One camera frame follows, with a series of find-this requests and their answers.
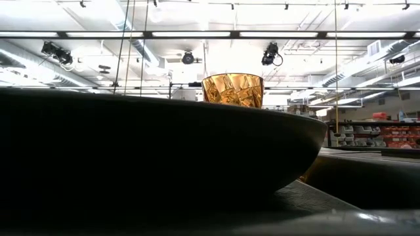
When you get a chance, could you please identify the amber faceted cup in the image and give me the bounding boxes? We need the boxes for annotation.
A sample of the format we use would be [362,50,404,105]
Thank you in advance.
[201,72,265,109]

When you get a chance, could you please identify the black round plate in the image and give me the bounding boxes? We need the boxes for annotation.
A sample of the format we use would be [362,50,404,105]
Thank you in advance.
[0,87,329,232]

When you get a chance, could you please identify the black plastic tray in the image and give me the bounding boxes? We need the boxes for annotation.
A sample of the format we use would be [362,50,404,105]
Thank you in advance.
[0,146,420,236]

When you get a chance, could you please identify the shelf with storage bins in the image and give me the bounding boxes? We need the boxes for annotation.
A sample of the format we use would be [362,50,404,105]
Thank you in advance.
[326,120,420,149]

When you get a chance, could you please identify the round black ceiling camera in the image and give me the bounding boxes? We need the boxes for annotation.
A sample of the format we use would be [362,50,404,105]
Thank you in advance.
[181,50,196,66]

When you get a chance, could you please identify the black overhead frame beam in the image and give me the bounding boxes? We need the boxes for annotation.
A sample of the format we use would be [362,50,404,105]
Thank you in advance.
[0,30,420,41]

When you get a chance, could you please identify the black ceiling camera with cable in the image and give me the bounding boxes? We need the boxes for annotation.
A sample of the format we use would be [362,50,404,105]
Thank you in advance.
[261,41,284,68]

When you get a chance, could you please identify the black hanging cable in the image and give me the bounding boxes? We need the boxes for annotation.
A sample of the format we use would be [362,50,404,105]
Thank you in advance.
[113,0,131,95]

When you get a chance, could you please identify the black ceiling camera cluster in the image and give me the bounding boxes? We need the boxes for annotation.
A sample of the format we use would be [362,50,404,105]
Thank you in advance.
[41,41,74,66]

